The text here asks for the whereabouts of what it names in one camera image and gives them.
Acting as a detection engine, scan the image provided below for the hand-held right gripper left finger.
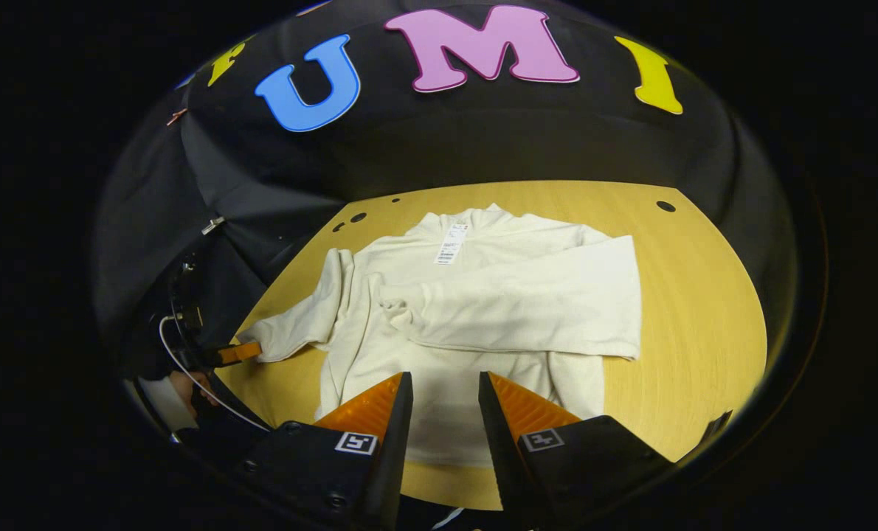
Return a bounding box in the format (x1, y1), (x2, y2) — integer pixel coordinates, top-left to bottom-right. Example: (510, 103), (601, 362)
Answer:
(236, 371), (415, 531)

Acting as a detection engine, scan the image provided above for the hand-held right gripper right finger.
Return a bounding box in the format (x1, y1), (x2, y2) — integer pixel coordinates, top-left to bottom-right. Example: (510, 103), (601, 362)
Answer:
(478, 371), (674, 531)

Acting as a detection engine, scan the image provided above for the white sweatshirt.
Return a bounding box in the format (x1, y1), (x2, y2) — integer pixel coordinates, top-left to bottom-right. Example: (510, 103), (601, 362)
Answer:
(236, 203), (643, 468)

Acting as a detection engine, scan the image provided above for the black backdrop cloth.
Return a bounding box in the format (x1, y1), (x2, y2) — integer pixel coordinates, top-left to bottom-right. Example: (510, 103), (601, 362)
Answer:
(92, 0), (801, 384)

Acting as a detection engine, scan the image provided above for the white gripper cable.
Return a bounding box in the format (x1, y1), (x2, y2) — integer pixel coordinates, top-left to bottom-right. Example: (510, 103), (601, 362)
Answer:
(159, 315), (272, 434)

